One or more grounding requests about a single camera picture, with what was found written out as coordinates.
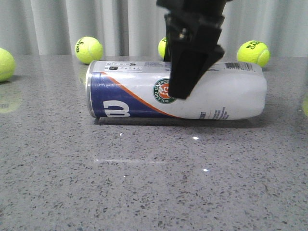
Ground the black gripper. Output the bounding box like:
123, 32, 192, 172
156, 0, 227, 99

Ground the white blue tennis ball can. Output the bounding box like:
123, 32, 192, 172
86, 61, 267, 120

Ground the centre tennis ball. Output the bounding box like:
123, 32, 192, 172
157, 37, 167, 59

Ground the right Roland Garros tennis ball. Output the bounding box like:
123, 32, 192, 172
237, 40, 270, 67

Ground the Wilson tennis ball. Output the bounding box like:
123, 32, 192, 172
74, 37, 103, 64

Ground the far left tennis ball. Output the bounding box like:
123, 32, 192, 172
0, 48, 16, 82

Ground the grey pleated curtain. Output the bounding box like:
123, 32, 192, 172
0, 0, 308, 57

